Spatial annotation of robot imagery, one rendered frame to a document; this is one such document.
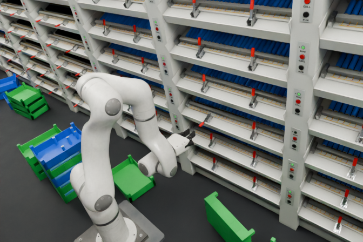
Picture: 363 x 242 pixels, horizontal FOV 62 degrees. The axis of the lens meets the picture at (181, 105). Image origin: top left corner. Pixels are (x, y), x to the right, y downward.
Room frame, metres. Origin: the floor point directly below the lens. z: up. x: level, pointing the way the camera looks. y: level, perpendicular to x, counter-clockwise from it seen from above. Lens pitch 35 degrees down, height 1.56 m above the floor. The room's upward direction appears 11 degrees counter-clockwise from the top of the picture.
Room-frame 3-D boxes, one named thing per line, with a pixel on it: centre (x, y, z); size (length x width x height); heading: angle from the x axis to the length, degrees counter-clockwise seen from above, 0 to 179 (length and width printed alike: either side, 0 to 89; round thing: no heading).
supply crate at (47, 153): (1.50, 0.80, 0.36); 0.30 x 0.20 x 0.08; 126
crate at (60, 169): (1.50, 0.80, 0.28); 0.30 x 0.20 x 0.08; 126
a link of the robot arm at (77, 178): (0.85, 0.42, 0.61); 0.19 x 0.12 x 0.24; 32
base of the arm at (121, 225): (0.83, 0.40, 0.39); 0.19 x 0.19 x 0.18
